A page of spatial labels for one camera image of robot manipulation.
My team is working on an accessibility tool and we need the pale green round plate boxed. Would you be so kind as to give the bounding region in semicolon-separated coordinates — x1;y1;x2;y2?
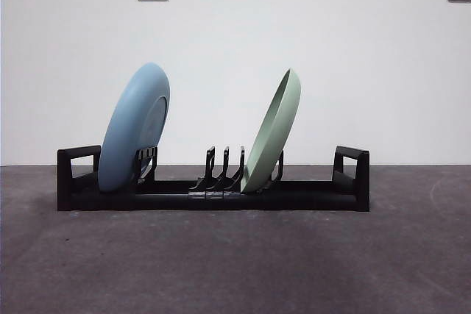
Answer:
240;67;303;195

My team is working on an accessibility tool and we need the blue round plate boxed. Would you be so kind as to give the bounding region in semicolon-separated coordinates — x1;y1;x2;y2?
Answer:
98;62;173;194

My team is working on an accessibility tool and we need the black plastic plate rack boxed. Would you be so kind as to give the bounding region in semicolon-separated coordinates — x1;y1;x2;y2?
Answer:
57;144;371;213

